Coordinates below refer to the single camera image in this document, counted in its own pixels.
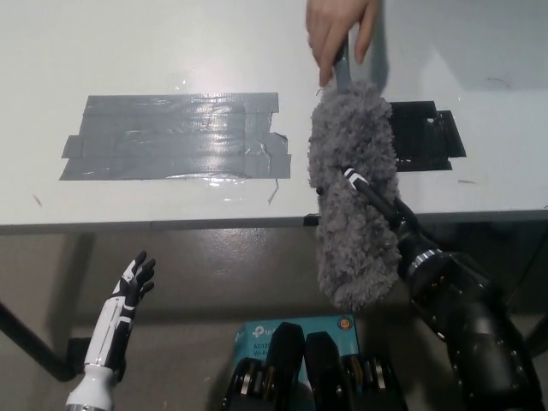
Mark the teal router cardboard box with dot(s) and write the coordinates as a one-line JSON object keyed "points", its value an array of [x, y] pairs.
{"points": [[257, 338]]}

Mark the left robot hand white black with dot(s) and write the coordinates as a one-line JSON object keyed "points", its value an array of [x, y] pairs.
{"points": [[109, 329]]}

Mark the person's bare hand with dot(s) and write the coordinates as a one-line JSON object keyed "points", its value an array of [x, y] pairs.
{"points": [[334, 25]]}

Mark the black metal table leg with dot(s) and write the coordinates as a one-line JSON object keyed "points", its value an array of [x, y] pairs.
{"points": [[34, 338]]}

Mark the grey duct tape patch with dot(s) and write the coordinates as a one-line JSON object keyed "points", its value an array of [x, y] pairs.
{"points": [[171, 137]]}

